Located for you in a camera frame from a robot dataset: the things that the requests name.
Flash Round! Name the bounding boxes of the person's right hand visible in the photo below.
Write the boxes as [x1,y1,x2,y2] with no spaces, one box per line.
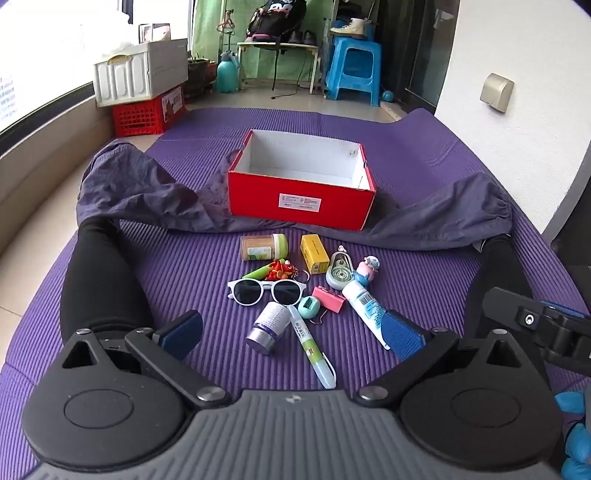
[555,391,591,480]

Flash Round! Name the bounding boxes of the green lid jar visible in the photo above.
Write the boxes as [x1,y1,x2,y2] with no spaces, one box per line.
[240,233,289,262]

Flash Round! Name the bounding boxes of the red plastic crate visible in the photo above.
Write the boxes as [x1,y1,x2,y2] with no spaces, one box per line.
[112,84,188,136]

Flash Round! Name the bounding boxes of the black backpack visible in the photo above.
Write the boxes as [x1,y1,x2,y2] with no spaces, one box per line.
[245,0,308,40]

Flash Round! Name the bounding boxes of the purple foam mat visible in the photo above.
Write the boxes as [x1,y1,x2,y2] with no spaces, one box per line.
[0,107,591,480]

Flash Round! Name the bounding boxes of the white squeeze tube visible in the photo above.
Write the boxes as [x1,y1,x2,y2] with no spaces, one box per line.
[342,281,394,350]

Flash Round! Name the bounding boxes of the blue plastic stool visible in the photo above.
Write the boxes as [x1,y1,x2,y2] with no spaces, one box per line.
[323,19,383,108]

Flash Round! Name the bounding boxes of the pig figurine toy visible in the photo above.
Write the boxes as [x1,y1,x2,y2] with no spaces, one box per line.
[353,256,382,287]

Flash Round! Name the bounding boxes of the red orange toy keychain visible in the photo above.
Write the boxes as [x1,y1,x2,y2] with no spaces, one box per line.
[242,259,310,283]

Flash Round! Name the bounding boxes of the black plant pot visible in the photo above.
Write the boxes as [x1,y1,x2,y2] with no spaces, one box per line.
[187,56,217,103]

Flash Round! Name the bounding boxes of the small white box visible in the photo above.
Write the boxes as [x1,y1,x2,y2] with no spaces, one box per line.
[139,23,173,44]

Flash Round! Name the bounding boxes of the white folding crate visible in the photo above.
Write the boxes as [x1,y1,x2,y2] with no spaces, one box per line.
[93,38,189,108]

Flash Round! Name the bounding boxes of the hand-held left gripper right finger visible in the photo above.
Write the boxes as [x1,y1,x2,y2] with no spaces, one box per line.
[355,309,539,409]

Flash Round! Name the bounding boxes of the teal spray bottle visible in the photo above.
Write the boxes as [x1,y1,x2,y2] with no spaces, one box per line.
[216,52,241,93]

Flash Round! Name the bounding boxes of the white boot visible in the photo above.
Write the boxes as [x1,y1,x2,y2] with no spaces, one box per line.
[329,17,370,37]

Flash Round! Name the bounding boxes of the small yellow box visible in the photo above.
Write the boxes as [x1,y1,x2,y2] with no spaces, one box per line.
[300,234,330,276]

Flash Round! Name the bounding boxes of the black power cable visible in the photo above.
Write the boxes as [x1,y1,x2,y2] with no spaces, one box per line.
[271,53,315,101]

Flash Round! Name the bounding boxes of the red cardboard box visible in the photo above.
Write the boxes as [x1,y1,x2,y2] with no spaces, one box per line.
[228,129,377,232]

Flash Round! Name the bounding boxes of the green white glue pen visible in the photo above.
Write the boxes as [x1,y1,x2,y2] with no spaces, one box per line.
[288,307,337,389]

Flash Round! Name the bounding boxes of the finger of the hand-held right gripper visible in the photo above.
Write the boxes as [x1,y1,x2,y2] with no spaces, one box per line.
[482,286,591,370]

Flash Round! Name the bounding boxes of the green curtain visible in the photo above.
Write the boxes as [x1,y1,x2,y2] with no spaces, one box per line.
[191,0,334,86]

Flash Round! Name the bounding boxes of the beige wall socket cover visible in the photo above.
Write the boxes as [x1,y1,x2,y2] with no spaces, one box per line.
[479,72,515,114]

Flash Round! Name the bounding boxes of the small white silver-capped bottle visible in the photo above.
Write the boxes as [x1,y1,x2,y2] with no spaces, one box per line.
[246,302,290,355]

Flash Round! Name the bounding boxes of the small folding table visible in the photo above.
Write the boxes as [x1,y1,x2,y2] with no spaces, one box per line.
[237,41,321,94]

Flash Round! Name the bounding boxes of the person's left leg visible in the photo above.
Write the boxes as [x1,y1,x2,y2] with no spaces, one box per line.
[59,216,155,335]

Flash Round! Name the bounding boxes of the white sunglasses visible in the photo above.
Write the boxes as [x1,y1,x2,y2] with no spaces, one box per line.
[227,278,308,308]

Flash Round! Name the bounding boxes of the clothes hanger stand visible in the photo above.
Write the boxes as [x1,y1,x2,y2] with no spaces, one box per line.
[218,0,235,52]

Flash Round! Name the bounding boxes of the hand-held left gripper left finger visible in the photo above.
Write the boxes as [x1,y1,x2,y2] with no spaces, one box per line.
[60,310,232,409]

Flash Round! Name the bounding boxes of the small pink clip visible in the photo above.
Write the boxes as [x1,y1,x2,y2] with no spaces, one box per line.
[311,286,346,315]

